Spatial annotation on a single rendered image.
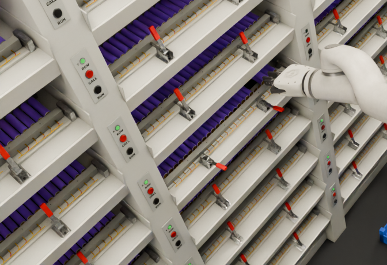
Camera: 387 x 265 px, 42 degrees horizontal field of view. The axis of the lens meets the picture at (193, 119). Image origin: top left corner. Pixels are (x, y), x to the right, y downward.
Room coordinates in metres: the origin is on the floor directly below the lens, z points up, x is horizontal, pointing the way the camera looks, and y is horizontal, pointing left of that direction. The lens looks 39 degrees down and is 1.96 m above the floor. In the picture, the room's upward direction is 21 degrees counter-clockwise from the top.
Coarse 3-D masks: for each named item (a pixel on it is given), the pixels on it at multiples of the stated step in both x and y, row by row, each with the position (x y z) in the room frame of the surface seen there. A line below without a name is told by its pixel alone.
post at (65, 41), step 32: (0, 0) 1.00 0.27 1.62; (32, 0) 0.92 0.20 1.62; (64, 0) 0.95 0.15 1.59; (64, 32) 0.93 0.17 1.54; (64, 64) 0.91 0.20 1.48; (96, 64) 0.94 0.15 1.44; (96, 128) 0.91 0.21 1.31; (128, 128) 0.94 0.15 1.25; (160, 192) 0.94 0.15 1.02; (160, 224) 0.92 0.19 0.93; (192, 256) 0.94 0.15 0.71
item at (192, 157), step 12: (264, 84) 1.26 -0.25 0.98; (252, 96) 1.23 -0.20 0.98; (264, 96) 1.23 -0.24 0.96; (240, 108) 1.20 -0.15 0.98; (228, 120) 1.16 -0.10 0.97; (240, 120) 1.17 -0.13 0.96; (216, 132) 1.13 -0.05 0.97; (204, 144) 1.10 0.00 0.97; (192, 156) 1.07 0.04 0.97; (180, 168) 1.05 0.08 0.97; (168, 180) 1.02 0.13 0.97
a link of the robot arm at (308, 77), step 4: (308, 72) 1.09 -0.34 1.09; (312, 72) 1.08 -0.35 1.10; (308, 76) 1.08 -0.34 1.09; (312, 76) 1.07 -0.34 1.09; (308, 80) 1.07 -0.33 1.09; (304, 84) 1.07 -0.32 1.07; (308, 84) 1.06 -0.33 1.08; (304, 88) 1.07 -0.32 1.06; (308, 88) 1.06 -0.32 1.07; (308, 92) 1.06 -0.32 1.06; (308, 96) 1.06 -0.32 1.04; (312, 96) 1.05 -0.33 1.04
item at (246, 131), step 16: (272, 64) 1.36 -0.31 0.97; (288, 64) 1.32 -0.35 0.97; (272, 96) 1.24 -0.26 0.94; (288, 96) 1.24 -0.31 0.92; (256, 112) 1.19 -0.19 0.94; (272, 112) 1.19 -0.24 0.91; (240, 128) 1.15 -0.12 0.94; (256, 128) 1.15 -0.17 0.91; (224, 144) 1.11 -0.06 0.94; (240, 144) 1.11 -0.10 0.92; (224, 160) 1.07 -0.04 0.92; (192, 176) 1.03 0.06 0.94; (208, 176) 1.03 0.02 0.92; (176, 192) 1.00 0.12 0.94; (192, 192) 0.99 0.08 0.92
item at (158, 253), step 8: (144, 248) 0.99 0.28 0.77; (152, 248) 0.96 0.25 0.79; (136, 256) 0.96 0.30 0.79; (144, 256) 0.95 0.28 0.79; (152, 256) 0.94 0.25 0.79; (160, 256) 0.94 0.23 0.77; (128, 264) 0.94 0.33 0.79; (136, 264) 0.93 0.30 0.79; (144, 264) 0.94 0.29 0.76; (152, 264) 0.93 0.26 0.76; (160, 264) 0.93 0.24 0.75; (168, 264) 0.92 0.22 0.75
